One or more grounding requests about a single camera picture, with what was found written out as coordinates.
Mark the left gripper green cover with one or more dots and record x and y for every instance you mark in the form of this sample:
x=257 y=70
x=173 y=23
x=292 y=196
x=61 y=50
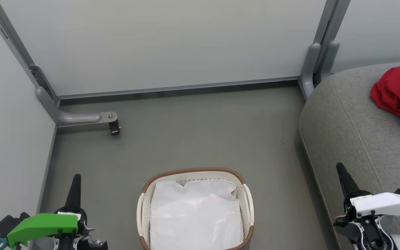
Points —
x=43 y=225

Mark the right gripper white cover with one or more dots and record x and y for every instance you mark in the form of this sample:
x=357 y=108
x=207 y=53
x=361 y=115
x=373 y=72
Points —
x=387 y=205

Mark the red white striped garment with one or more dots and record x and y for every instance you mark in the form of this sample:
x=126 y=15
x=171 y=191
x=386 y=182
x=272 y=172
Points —
x=399 y=93

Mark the white laundry basket brown rim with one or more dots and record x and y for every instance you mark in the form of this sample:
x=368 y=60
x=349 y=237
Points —
x=248 y=208

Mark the white cloth basket liner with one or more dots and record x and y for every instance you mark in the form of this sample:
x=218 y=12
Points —
x=196 y=215

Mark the grey fabric sofa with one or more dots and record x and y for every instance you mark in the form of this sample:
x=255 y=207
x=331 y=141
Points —
x=346 y=132

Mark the grey partition foot with plate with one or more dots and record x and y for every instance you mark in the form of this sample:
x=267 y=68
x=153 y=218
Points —
x=71 y=117

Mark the small black caster wheel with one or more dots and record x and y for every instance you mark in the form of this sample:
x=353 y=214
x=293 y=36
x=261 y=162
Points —
x=114 y=127

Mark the grey double partition foot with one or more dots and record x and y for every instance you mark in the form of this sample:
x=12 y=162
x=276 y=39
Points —
x=316 y=59

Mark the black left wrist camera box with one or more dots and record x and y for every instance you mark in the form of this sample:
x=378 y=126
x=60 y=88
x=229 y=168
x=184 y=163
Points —
x=7 y=222

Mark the grey partition bottom rail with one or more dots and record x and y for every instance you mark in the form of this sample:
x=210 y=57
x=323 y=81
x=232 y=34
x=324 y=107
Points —
x=179 y=88

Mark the grey partition corner post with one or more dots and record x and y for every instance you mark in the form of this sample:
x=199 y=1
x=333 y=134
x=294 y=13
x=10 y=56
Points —
x=16 y=45

